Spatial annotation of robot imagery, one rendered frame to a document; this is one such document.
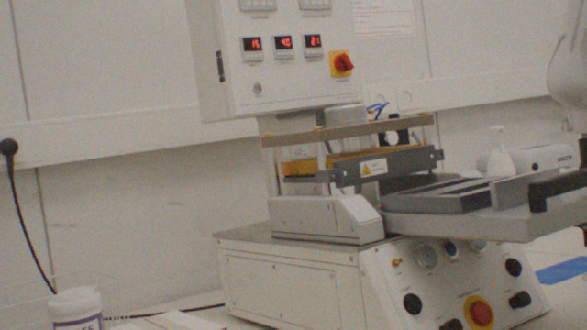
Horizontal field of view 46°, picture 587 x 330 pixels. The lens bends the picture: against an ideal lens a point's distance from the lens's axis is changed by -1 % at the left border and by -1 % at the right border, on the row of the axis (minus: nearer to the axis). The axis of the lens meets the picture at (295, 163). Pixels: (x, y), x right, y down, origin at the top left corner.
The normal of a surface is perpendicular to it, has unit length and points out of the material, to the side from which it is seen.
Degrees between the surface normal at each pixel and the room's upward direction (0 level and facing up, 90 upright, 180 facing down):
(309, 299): 90
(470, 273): 65
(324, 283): 90
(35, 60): 90
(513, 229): 90
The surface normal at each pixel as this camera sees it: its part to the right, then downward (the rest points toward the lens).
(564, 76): -0.86, 0.00
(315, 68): 0.57, -0.04
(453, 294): 0.46, -0.45
